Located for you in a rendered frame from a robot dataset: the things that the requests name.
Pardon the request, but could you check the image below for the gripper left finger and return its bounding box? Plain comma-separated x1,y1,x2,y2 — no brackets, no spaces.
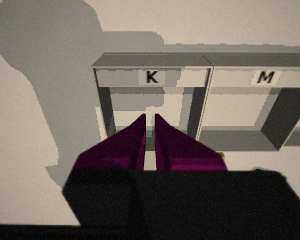
71,114,146,171

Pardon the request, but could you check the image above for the grey three-compartment tray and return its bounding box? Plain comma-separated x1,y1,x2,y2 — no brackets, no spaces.
91,52,300,152

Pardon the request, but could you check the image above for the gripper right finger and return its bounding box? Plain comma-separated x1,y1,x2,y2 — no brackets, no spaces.
155,113,228,170

